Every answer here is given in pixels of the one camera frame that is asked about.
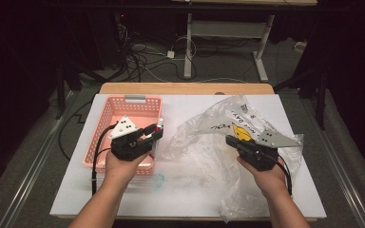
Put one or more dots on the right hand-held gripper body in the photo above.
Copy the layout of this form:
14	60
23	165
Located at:
272	141

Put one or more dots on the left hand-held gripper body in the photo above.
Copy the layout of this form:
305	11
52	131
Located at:
123	128

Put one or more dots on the white bottle with red cap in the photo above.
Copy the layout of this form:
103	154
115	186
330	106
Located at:
160	123

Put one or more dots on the pink perforated plastic basket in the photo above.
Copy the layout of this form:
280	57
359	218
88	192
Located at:
120	109

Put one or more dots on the clear plastic shopping bag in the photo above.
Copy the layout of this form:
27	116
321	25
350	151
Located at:
202	152

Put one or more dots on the person's right hand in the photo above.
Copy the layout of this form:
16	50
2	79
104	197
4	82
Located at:
269	182

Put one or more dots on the person's left hand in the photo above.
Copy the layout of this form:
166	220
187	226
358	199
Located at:
122	171

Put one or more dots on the white table board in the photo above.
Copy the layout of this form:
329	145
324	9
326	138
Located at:
177	110

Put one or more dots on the clear plastic pouch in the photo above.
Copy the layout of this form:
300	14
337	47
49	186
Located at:
152	183

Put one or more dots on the wooden table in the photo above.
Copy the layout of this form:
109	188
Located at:
187	88

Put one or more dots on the black stand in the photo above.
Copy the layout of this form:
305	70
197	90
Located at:
321	101
60	95

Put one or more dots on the white power adapter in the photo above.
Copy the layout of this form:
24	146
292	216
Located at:
170	54

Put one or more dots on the dark computer tower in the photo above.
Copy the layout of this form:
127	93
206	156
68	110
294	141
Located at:
107	38

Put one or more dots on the white power strip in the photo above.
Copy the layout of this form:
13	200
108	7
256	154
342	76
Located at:
299	47

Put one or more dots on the white metal table frame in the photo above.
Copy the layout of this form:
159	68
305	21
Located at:
187	47

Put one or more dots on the metal floor rail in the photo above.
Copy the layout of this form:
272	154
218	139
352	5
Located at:
351	193
33	169

